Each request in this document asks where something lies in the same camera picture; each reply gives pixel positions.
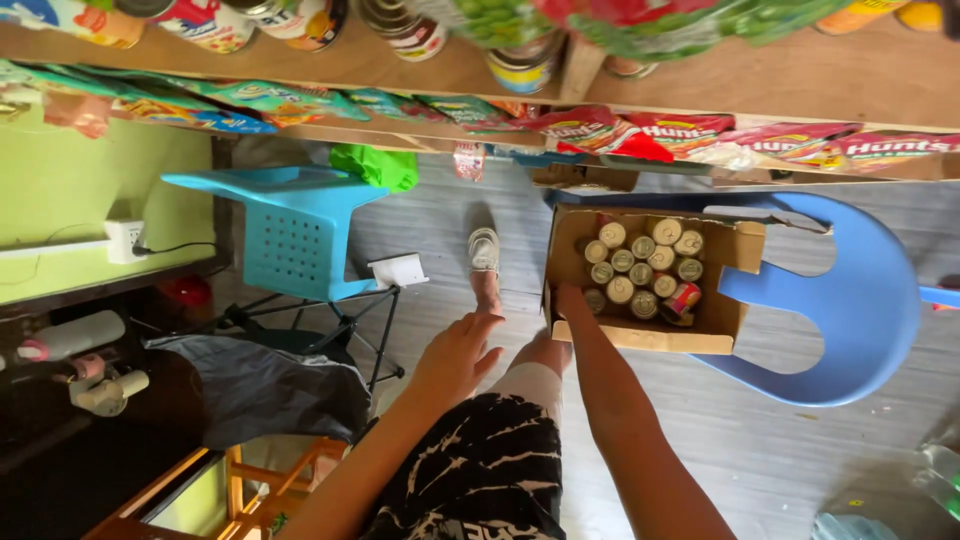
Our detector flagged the white cable conduit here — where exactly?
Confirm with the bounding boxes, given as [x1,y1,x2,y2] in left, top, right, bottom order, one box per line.
[0,238,110,261]

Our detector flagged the red round item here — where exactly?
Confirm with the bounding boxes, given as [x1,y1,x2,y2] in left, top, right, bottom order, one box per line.
[157,276,216,309]

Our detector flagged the light blue plastic chair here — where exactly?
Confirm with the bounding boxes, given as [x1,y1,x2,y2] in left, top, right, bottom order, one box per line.
[161,166,391,303]

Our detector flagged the green plastic bag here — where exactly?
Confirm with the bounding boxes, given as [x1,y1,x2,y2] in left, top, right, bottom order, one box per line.
[328,144,420,195]

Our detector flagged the white bottle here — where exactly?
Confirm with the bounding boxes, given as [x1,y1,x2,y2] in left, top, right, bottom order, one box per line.
[18,309,127,363]

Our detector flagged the red labelled can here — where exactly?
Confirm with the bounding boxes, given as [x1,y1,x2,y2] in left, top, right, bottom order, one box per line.
[661,282,703,326]

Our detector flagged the group of silver-topped cans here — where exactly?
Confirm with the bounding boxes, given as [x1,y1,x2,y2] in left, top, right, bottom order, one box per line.
[577,217,706,322]

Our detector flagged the dark grey cloth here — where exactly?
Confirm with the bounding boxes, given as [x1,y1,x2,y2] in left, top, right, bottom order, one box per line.
[146,333,373,451]

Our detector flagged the black white patterned shorts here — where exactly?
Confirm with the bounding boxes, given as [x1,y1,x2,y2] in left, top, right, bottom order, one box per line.
[360,393,567,540]

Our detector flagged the person's left hand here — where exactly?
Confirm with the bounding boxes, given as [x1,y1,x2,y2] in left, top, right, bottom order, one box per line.
[408,311,506,411]

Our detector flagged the small hanging snack packet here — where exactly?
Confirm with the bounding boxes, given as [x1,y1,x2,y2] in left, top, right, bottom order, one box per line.
[453,142,487,183]

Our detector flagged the clear plastic bottle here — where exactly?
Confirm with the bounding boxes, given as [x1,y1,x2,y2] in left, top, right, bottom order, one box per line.
[911,442,960,523]

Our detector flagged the white power strip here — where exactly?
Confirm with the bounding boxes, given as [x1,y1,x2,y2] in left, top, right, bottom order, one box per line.
[103,219,148,265]

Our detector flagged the person's leg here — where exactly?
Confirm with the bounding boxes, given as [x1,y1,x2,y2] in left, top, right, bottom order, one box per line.
[468,270,575,425]

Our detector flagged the white shoe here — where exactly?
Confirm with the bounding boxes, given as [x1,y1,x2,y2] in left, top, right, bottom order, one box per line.
[467,227,501,276]

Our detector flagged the black power cable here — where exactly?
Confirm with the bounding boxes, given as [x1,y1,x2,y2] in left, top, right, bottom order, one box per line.
[133,240,219,258]

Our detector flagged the white hand tool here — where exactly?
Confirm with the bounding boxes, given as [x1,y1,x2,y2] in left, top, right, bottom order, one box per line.
[69,369,151,419]

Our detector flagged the white plastic box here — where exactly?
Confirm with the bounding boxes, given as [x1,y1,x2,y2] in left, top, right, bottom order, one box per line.
[367,253,430,291]

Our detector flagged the person's right hand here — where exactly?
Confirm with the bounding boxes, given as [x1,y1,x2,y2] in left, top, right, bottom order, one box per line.
[555,282,598,328]

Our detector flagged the wooden shelf with goods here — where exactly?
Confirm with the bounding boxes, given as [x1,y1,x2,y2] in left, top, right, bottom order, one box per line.
[0,0,960,186]

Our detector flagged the pale blue plastic bag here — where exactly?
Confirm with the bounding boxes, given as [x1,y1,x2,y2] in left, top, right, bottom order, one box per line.
[811,511,901,540]

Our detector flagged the orange wooden stool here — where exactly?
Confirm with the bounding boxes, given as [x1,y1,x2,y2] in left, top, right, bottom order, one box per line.
[82,438,351,540]

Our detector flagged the small brown cardboard box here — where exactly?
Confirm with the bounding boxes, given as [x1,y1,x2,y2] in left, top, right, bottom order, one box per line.
[531,165,640,194]

